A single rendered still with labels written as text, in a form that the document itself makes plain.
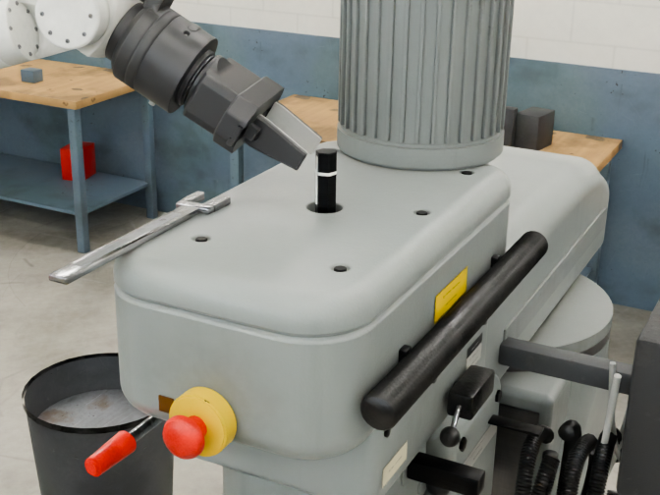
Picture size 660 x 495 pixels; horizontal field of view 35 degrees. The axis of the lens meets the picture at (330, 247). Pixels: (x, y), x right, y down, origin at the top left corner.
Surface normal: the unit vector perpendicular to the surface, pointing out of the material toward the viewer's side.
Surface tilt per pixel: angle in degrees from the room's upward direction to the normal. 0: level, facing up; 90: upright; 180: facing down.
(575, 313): 0
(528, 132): 90
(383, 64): 90
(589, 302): 0
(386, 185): 0
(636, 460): 90
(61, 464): 93
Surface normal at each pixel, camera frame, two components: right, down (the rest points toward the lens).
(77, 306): 0.02, -0.93
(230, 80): 0.50, -0.76
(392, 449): 0.89, 0.18
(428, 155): -0.03, 0.37
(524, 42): -0.45, 0.32
